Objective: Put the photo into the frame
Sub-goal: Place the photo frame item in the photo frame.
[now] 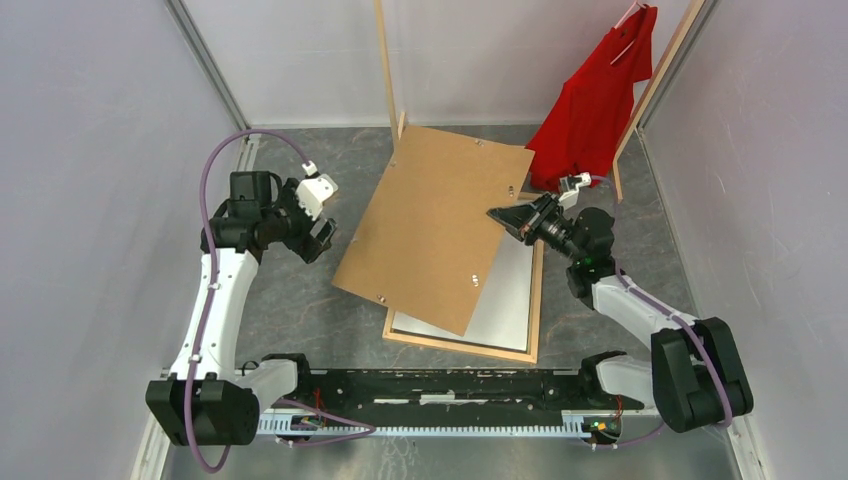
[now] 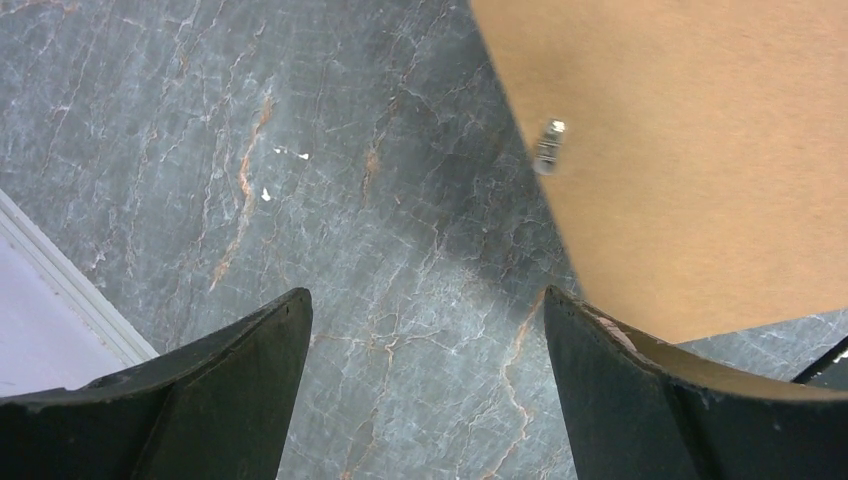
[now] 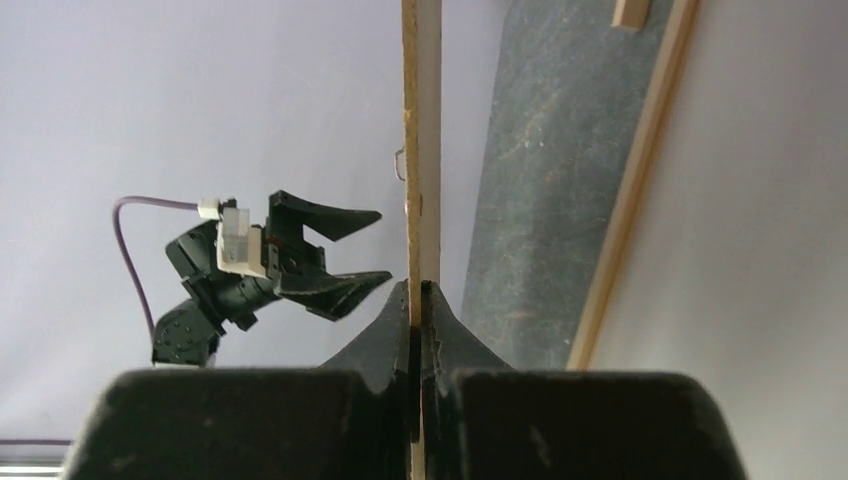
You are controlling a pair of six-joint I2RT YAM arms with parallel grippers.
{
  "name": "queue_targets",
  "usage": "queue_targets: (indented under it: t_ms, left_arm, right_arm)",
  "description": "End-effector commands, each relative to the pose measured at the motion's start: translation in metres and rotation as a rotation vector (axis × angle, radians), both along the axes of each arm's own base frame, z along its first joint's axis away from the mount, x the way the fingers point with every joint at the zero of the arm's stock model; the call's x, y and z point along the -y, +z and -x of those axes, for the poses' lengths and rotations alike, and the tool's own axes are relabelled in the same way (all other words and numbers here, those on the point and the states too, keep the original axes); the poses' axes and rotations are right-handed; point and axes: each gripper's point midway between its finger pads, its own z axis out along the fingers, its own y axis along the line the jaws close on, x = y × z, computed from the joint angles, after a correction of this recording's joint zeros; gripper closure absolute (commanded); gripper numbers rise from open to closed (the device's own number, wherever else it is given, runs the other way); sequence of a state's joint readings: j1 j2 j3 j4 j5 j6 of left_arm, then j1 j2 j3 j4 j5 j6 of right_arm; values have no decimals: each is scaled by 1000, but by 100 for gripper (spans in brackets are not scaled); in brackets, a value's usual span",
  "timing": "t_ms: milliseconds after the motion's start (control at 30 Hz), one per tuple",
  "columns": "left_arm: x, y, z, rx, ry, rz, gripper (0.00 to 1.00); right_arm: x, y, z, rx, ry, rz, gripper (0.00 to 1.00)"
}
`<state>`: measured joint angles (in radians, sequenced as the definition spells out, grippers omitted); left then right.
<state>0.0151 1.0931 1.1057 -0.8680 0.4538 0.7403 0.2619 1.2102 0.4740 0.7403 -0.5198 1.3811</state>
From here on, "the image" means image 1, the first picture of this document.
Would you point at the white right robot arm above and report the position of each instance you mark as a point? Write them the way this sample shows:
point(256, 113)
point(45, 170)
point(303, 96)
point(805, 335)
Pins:
point(694, 376)

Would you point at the brown backing board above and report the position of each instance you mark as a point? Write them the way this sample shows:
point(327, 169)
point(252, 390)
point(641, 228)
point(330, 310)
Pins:
point(425, 244)

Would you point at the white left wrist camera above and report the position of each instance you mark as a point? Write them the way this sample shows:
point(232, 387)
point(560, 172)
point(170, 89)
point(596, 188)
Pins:
point(314, 190)

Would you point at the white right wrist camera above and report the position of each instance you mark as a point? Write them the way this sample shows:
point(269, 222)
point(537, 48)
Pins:
point(573, 183)

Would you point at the printed photo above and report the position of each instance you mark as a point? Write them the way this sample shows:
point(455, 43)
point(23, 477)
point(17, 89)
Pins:
point(497, 305)

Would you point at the red t-shirt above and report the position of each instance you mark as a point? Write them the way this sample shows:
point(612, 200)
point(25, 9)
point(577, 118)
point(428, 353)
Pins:
point(582, 130)

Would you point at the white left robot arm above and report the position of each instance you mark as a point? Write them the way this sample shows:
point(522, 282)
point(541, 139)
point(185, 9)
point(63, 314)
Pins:
point(204, 400)

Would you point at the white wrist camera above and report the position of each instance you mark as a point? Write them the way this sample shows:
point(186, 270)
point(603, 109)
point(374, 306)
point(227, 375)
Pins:
point(573, 183)
point(314, 190)

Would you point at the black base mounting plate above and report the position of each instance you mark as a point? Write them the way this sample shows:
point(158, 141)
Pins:
point(454, 397)

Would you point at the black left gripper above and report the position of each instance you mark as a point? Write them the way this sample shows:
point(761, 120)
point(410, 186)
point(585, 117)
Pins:
point(306, 245)

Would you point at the white slotted cable duct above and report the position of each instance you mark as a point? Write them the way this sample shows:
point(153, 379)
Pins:
point(286, 424)

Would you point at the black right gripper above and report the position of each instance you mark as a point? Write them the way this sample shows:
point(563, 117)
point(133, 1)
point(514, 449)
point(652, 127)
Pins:
point(524, 221)

